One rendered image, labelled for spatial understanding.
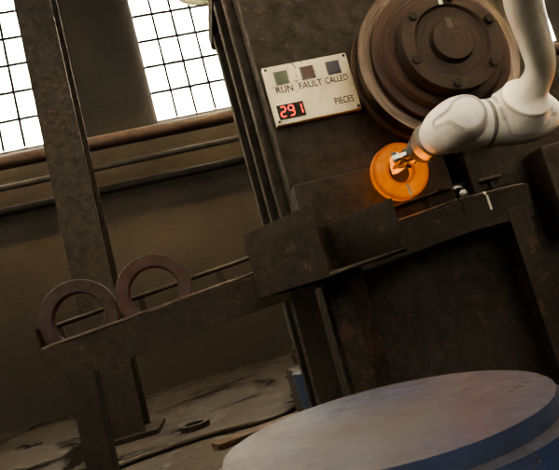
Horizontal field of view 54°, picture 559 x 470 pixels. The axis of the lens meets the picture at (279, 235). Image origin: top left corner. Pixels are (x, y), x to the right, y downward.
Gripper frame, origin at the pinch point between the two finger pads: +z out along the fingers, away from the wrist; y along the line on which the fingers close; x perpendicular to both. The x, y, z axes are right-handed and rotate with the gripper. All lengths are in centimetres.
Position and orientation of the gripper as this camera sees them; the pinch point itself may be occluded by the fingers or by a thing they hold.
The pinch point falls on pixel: (398, 165)
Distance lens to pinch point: 152.0
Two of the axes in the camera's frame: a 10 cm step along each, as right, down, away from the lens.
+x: -2.5, -9.6, 1.0
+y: 9.6, -2.4, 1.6
